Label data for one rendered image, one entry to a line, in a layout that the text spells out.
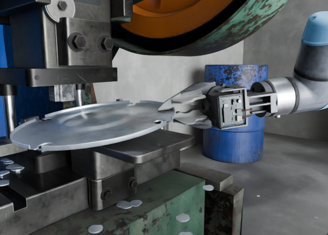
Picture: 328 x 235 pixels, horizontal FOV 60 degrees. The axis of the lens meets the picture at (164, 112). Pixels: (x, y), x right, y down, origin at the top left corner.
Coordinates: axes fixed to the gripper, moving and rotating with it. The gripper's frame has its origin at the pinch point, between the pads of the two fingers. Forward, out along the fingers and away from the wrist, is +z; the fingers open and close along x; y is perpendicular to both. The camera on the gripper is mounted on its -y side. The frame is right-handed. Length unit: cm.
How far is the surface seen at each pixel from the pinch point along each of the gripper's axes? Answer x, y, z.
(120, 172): 9.5, 3.8, 9.7
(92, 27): -16.6, -1.3, 11.0
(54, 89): -5.9, -7.2, 20.4
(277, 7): -19.5, -14.3, -34.1
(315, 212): 92, -85, -103
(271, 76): 28, -272, -192
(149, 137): 2.4, 8.4, 4.4
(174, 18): -20.3, -27.0, -10.7
